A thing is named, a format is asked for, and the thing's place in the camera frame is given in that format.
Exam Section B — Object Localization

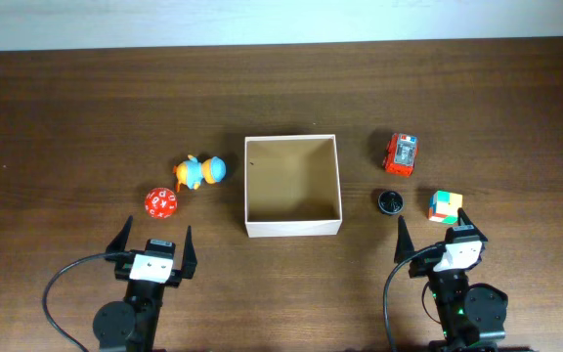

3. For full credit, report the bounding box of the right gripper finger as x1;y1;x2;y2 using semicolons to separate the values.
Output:
457;207;475;229
394;215;415;264

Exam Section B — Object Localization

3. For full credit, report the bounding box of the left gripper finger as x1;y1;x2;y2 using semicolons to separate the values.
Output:
105;215;133;262
181;226;197;280

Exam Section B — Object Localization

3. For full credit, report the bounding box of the multicolour puzzle cube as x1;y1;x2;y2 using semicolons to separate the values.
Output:
428;190;463;225

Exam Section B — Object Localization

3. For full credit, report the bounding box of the red toy car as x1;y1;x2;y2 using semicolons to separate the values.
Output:
383;133;418;177

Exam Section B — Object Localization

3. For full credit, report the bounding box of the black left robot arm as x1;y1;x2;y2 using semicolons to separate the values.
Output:
93;217;197;352

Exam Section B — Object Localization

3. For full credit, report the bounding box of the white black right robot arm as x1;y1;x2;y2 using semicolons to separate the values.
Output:
394;208;508;351

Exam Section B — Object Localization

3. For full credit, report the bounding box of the black round cap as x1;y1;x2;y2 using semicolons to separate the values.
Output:
377;191;405;216

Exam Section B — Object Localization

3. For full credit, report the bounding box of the red letter polyhedral die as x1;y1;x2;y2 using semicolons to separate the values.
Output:
145;188;178;219

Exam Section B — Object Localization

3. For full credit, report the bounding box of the orange blue duck toy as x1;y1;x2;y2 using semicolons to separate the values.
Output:
173;154;227;192

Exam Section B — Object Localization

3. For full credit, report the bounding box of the beige open cardboard box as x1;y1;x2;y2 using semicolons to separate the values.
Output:
244;134;343;239

